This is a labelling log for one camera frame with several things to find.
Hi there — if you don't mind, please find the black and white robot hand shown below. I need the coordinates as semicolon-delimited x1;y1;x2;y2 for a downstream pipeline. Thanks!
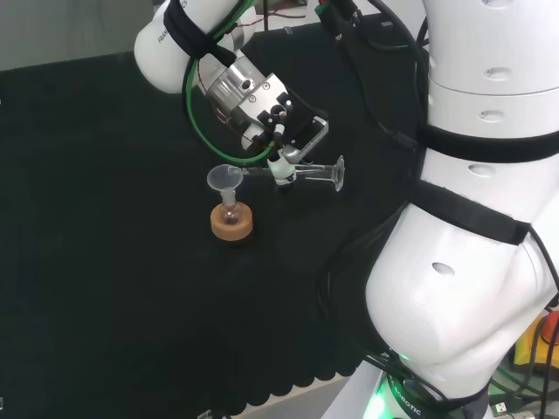
238;86;331;189

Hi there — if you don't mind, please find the clear graduated cylinder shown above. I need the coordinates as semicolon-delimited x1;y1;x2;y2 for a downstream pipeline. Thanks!
235;155;347;194

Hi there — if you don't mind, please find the clear round-bottom flask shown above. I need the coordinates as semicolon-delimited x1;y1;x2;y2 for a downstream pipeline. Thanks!
219;188;244;226

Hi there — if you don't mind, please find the clear plastic funnel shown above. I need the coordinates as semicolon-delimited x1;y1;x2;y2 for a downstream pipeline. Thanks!
206;164;245;203

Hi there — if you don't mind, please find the black bench cloth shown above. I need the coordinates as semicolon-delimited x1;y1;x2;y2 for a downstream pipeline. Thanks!
0;11;431;418

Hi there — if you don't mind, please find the yellow stop button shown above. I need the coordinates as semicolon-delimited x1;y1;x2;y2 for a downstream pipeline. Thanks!
513;307;559;368

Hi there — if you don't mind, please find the green cable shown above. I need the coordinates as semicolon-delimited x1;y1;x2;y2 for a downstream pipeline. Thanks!
184;54;280;163

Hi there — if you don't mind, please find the brown cork ring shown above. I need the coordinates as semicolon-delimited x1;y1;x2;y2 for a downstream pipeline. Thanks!
210;203;255;242

